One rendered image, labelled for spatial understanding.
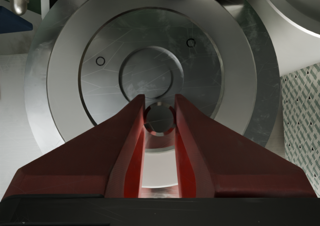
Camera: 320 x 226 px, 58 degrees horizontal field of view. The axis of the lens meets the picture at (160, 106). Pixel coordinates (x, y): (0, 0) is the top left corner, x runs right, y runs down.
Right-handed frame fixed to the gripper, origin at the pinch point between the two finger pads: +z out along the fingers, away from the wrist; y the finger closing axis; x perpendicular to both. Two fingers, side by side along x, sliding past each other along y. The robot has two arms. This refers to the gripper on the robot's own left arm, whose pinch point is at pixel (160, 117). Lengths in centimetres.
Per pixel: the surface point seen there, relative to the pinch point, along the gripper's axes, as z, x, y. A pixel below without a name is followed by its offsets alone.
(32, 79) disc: 4.6, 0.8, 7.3
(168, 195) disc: 0.5, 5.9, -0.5
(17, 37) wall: 266, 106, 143
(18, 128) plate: 27.6, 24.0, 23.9
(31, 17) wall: 296, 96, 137
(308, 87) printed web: 18.6, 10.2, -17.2
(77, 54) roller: 4.6, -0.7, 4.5
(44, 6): 7.7, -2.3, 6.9
